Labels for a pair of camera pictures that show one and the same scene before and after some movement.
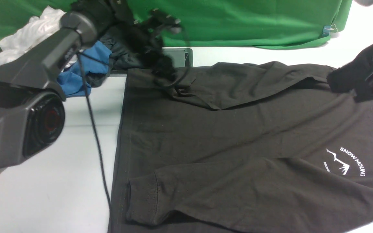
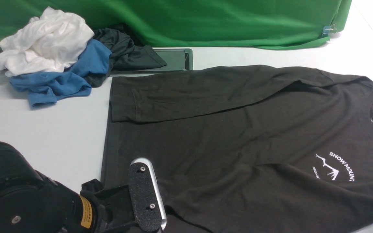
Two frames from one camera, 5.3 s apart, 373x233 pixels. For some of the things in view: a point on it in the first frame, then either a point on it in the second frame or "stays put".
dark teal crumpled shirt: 124,55 stays put
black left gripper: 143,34 -> 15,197
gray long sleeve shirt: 247,148 stays put
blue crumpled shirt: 73,81 stays put
